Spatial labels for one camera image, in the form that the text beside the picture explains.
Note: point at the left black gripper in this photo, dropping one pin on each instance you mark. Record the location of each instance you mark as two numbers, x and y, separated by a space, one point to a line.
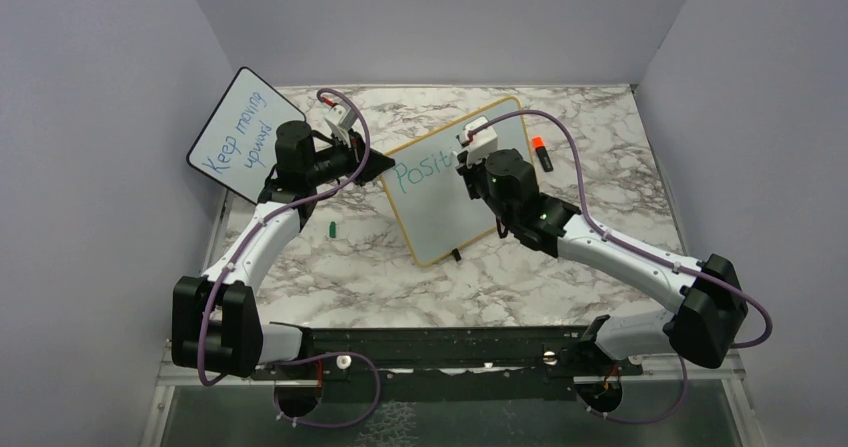
376 163

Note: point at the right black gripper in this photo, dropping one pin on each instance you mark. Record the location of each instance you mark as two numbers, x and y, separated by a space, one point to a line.
469 172

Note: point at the yellow-framed whiteboard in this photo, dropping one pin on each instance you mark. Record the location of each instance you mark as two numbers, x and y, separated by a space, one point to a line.
429 198

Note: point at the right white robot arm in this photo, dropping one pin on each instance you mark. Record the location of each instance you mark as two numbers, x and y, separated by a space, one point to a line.
701 312

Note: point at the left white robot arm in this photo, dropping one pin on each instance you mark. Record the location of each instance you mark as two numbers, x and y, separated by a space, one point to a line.
245 265

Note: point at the black-framed whiteboard with writing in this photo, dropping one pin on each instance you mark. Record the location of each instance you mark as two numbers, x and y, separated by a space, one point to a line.
235 147

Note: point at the orange-capped black highlighter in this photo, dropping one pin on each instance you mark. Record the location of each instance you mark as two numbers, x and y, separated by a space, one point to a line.
542 154

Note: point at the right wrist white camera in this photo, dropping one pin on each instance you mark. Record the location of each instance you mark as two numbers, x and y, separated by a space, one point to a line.
475 148

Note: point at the wrist white camera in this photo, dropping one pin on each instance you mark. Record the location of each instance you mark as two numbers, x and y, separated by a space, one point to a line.
475 148
340 120

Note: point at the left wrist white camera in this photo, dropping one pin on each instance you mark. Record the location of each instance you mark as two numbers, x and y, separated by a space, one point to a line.
340 120

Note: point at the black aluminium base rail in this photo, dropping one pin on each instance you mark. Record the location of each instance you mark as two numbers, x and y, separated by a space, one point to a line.
369 365

